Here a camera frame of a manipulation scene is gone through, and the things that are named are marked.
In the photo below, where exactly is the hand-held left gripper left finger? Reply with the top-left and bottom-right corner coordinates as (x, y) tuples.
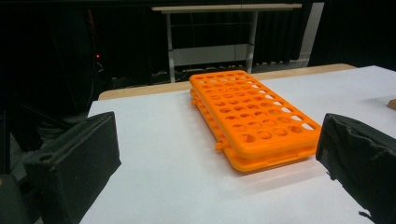
(22, 111), (122, 224)

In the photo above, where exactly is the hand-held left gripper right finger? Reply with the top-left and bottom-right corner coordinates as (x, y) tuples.
(316, 113), (396, 224)

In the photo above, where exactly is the orange test tube rack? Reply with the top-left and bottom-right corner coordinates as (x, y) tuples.
(189, 69), (322, 173)

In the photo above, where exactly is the white table sheet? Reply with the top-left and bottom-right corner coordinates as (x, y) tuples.
(78, 64), (396, 224)

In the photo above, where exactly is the power strip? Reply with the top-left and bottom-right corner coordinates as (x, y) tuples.
(256, 59), (309, 67)

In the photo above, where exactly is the white panel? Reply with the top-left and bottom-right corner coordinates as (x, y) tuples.
(298, 2), (325, 68)

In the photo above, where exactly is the metal stand frame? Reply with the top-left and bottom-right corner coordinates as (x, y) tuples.
(151, 3), (303, 83)

